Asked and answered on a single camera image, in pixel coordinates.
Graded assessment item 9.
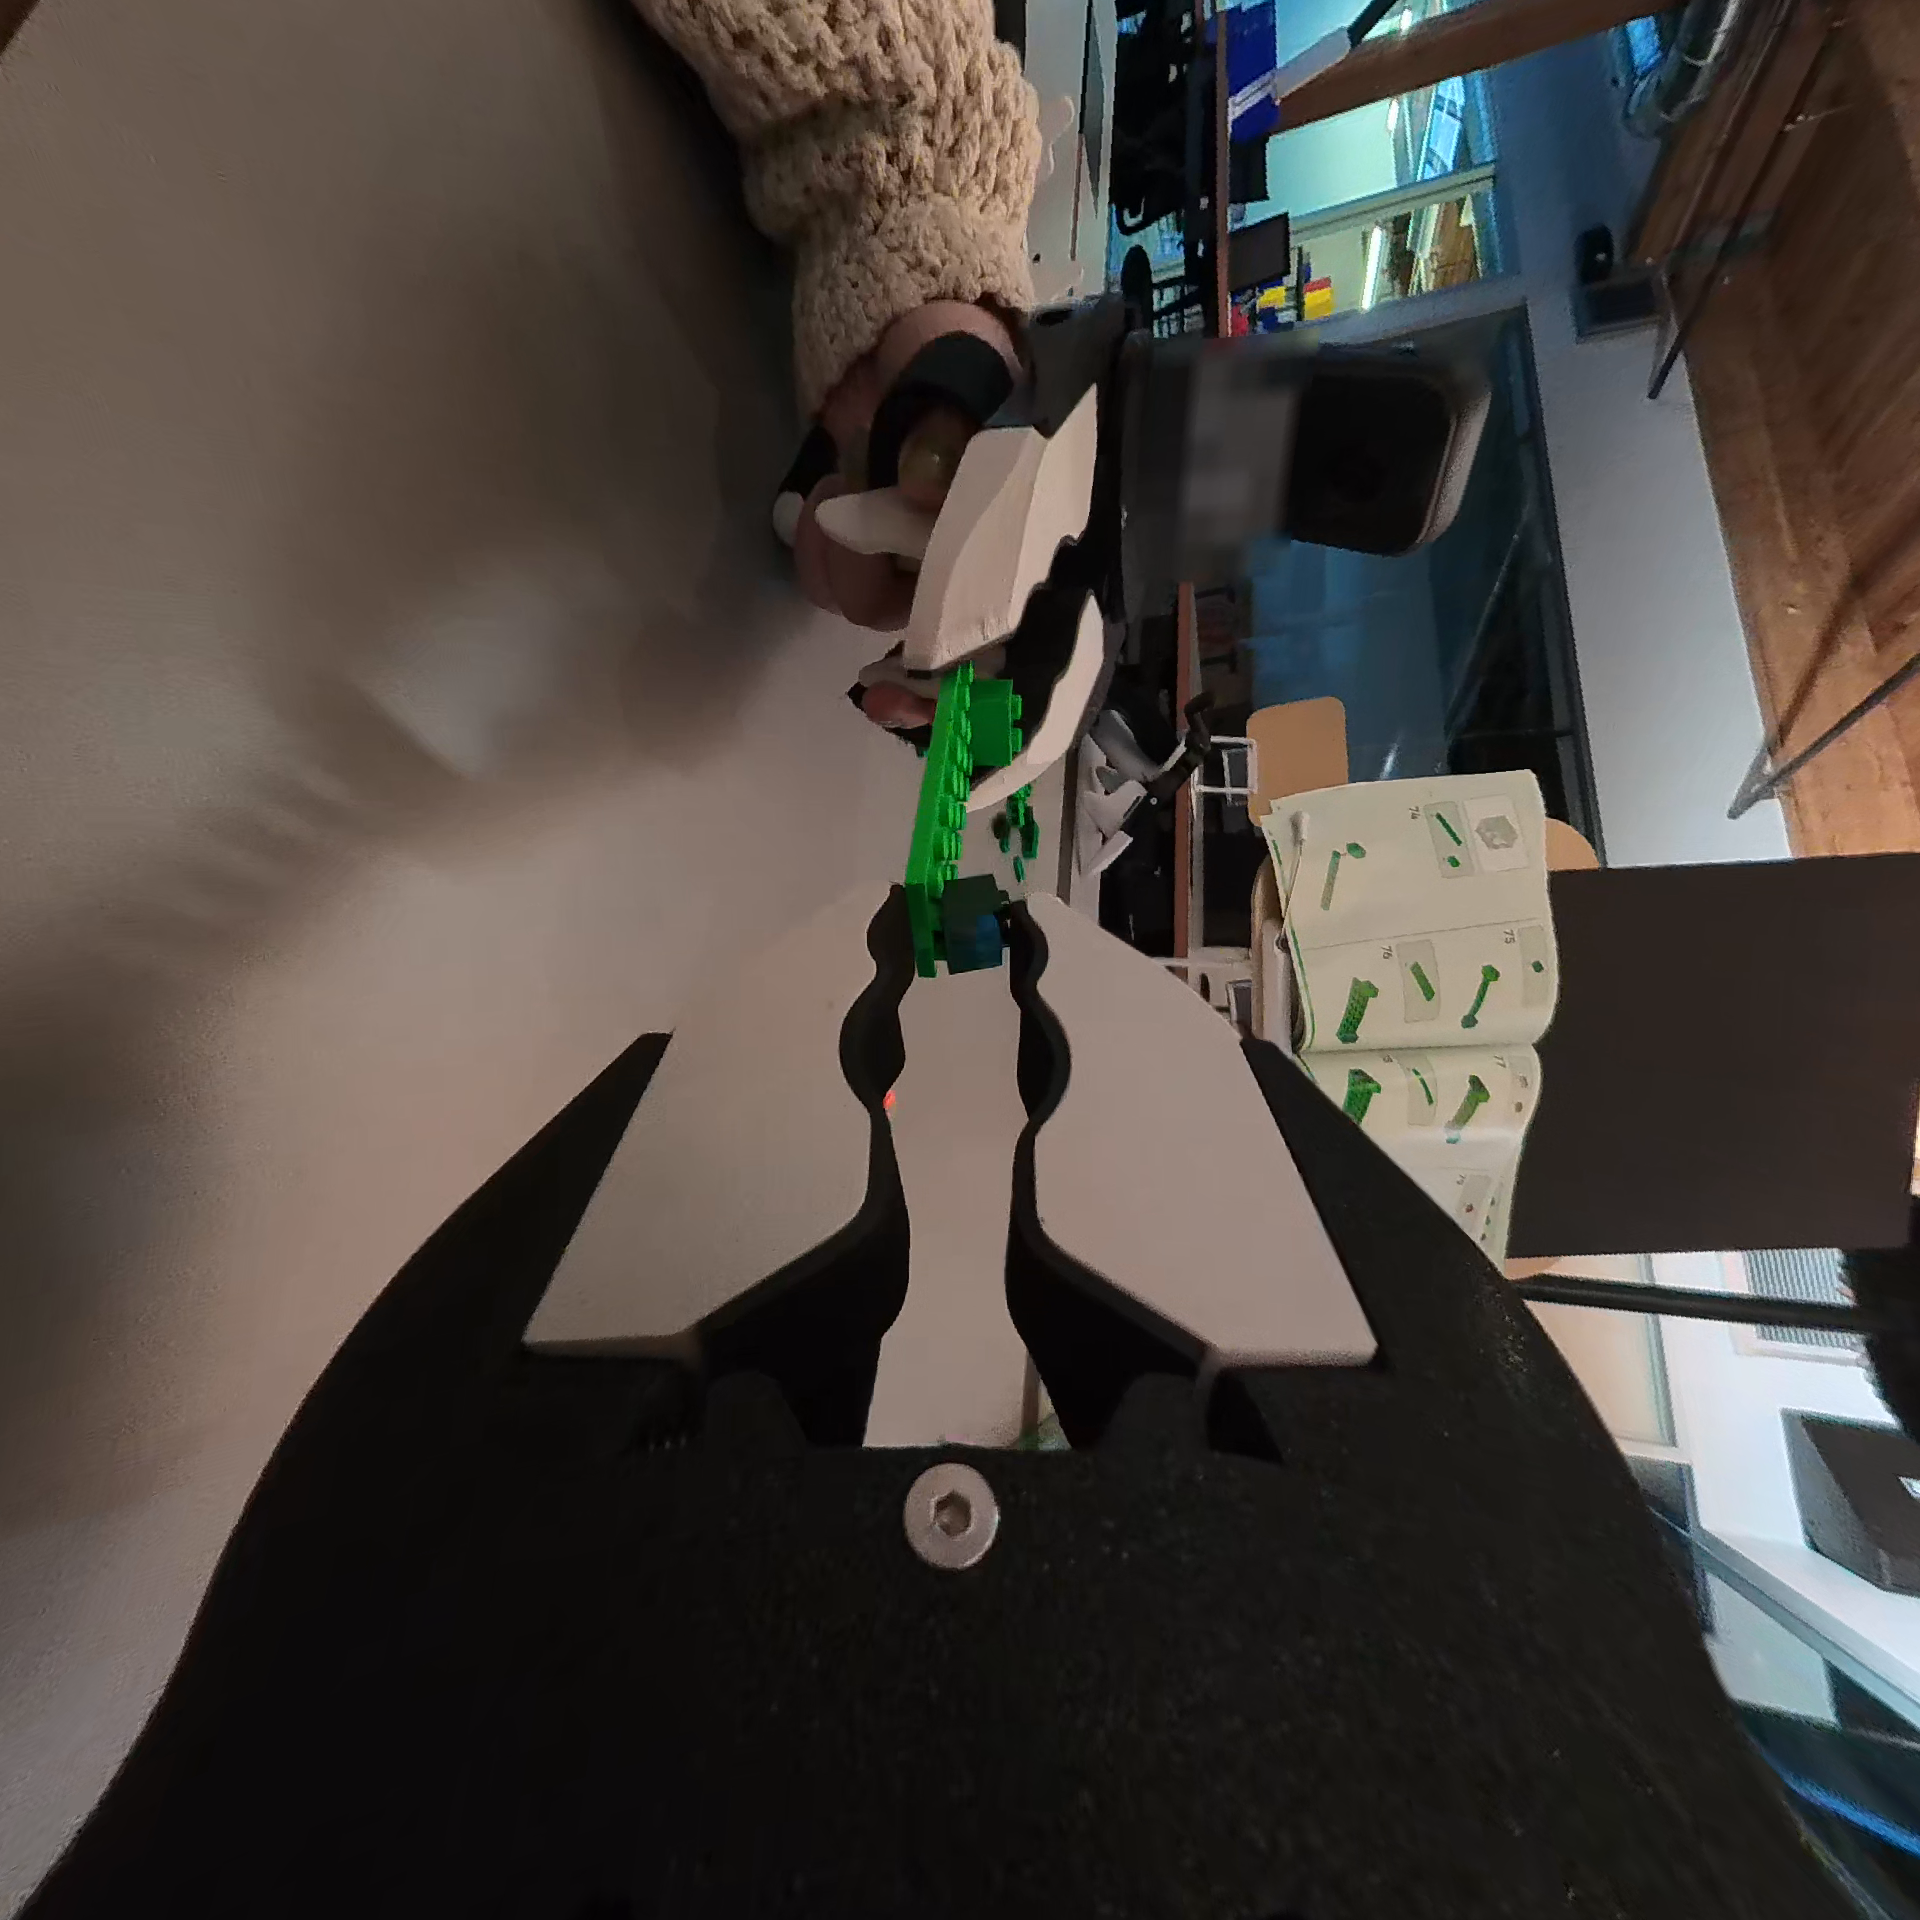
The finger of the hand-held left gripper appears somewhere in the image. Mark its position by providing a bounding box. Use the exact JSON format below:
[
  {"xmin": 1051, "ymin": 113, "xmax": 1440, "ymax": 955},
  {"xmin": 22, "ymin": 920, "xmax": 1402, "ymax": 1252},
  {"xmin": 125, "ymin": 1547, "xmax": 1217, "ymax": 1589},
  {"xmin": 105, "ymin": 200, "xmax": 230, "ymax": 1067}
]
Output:
[
  {"xmin": 902, "ymin": 400, "xmax": 1109, "ymax": 672},
  {"xmin": 958, "ymin": 596, "xmax": 1126, "ymax": 819}
]

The small black box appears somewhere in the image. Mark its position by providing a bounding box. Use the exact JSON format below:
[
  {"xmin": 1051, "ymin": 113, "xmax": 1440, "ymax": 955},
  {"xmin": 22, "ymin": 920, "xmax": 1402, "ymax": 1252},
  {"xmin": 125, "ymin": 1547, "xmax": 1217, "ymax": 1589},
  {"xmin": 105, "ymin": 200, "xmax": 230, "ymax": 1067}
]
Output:
[{"xmin": 1783, "ymin": 1410, "xmax": 1920, "ymax": 1596}]

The person's left hand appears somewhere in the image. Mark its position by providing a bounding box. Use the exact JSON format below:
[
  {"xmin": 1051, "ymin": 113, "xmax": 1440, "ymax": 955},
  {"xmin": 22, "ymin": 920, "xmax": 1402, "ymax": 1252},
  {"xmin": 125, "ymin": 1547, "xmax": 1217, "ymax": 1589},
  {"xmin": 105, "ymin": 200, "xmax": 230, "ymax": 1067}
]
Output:
[{"xmin": 791, "ymin": 298, "xmax": 1041, "ymax": 737}]

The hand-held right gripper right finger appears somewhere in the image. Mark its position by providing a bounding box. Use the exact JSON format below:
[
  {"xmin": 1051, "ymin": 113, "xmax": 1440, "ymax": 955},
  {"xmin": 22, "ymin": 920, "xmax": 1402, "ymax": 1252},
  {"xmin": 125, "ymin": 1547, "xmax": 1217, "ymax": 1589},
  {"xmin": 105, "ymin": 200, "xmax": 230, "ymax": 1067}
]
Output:
[{"xmin": 1007, "ymin": 891, "xmax": 1382, "ymax": 1453}]

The black board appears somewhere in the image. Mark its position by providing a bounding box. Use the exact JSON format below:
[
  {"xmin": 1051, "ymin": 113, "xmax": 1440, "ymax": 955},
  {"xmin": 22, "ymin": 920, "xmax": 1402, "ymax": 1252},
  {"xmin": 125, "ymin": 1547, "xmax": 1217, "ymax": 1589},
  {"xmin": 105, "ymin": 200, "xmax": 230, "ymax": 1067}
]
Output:
[{"xmin": 1504, "ymin": 852, "xmax": 1920, "ymax": 1261}]

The green lego plate assembly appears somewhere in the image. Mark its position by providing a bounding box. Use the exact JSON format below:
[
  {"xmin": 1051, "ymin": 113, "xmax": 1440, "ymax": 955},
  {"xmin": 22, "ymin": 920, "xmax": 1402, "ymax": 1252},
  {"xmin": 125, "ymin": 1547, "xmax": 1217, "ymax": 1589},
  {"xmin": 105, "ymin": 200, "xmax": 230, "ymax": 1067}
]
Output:
[{"xmin": 903, "ymin": 658, "xmax": 1034, "ymax": 985}]

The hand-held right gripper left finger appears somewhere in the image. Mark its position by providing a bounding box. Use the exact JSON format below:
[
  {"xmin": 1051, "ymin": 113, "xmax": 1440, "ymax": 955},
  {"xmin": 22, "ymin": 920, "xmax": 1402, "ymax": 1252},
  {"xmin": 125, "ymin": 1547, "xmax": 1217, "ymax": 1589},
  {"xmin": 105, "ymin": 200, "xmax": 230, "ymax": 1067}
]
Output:
[{"xmin": 522, "ymin": 882, "xmax": 915, "ymax": 1450}]

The dark green lego piece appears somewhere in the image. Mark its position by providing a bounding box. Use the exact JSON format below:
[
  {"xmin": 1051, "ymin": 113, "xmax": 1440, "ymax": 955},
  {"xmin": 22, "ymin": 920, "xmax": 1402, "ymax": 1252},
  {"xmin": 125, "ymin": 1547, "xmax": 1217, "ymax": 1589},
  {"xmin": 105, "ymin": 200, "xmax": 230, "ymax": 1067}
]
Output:
[{"xmin": 936, "ymin": 875, "xmax": 1009, "ymax": 978}]

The person's left forearm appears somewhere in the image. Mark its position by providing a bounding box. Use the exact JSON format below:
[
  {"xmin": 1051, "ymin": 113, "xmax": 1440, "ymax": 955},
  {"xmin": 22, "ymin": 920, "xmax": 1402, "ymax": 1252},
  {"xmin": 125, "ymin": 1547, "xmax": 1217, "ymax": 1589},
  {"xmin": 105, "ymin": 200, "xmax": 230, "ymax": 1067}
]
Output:
[{"xmin": 631, "ymin": 0, "xmax": 1048, "ymax": 424}]

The lego instruction booklet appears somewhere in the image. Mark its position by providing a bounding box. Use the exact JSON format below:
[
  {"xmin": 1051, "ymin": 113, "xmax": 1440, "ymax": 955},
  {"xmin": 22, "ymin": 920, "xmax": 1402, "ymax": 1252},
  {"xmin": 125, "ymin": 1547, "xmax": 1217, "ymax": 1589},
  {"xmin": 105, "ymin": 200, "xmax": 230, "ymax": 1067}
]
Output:
[{"xmin": 1257, "ymin": 769, "xmax": 1566, "ymax": 1264}]

